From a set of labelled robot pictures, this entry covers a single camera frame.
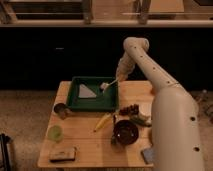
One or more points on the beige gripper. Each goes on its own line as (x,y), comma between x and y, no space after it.
(121,77)

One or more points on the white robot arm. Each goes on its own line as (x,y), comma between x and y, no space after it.
(175,129)

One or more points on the green plastic tray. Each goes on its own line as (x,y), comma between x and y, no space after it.
(107,101)

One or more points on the bunch of dark grapes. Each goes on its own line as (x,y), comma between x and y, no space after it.
(129,110)

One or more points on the grey cloth in tray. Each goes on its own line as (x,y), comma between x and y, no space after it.
(85,92)

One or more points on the yellow banana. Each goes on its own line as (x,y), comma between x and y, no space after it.
(102,122)

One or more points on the dark purple bowl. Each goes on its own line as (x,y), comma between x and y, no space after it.
(126,132)

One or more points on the wooden table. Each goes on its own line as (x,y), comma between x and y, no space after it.
(94,149)

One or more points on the small metal cup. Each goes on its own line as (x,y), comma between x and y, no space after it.
(61,110)

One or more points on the blue sponge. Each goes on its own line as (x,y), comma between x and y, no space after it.
(147,154)

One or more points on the green plastic cup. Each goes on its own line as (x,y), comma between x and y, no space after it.
(55,133)

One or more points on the black chair part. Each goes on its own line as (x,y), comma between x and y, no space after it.
(4,141)

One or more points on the wooden shelf rail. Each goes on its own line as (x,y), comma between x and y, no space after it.
(107,13)

